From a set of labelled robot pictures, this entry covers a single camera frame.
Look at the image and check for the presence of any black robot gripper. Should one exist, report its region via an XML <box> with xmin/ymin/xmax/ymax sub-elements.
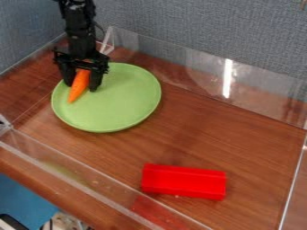
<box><xmin>54</xmin><ymin>50</ymin><xmax>110</xmax><ymax>92</ymax></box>

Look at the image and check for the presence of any orange toy carrot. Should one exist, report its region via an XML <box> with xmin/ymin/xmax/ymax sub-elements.
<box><xmin>67</xmin><ymin>68</ymin><xmax>90</xmax><ymax>103</ymax></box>

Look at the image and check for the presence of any green round plate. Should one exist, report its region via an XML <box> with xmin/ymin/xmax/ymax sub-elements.
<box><xmin>51</xmin><ymin>63</ymin><xmax>162</xmax><ymax>133</ymax></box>

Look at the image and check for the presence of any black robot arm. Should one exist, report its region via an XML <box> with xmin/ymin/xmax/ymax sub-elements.
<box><xmin>54</xmin><ymin>0</ymin><xmax>110</xmax><ymax>92</ymax></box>

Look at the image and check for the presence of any red rectangular block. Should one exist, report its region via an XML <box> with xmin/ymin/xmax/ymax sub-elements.
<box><xmin>141</xmin><ymin>164</ymin><xmax>227</xmax><ymax>200</ymax></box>

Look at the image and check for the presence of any clear acrylic enclosure wall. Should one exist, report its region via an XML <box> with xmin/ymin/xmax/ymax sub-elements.
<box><xmin>0</xmin><ymin>27</ymin><xmax>307</xmax><ymax>230</ymax></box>

